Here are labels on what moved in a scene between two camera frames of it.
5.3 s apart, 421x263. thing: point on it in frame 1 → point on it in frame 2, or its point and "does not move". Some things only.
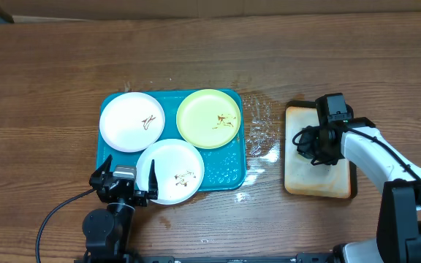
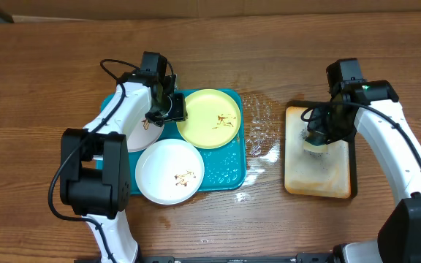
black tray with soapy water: [302, 177] does not move
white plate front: [179, 168] does not move
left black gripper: [140, 198] → [179, 115]
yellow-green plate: [208, 118] does not move
